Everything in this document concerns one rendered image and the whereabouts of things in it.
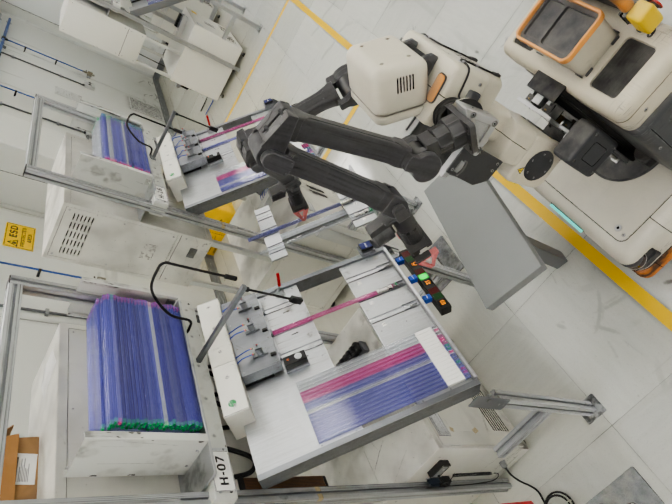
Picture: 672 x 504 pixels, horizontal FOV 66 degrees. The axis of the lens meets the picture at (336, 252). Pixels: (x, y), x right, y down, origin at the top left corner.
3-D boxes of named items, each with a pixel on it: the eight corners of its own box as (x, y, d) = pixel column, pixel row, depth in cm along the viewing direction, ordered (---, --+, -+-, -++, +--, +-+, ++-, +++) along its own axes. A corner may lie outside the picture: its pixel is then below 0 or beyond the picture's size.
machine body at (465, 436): (450, 327, 261) (359, 306, 224) (538, 448, 211) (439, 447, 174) (379, 410, 285) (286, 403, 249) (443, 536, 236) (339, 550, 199)
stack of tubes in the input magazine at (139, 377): (178, 305, 181) (98, 290, 166) (203, 427, 145) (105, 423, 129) (164, 330, 186) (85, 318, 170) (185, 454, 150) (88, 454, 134)
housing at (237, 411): (228, 321, 198) (217, 297, 188) (260, 430, 163) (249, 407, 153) (208, 329, 196) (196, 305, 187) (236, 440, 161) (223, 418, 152)
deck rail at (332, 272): (384, 256, 210) (383, 245, 206) (386, 259, 209) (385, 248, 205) (216, 320, 198) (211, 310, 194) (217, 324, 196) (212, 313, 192)
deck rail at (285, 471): (476, 388, 162) (477, 377, 158) (479, 393, 160) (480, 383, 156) (261, 484, 149) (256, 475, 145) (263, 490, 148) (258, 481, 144)
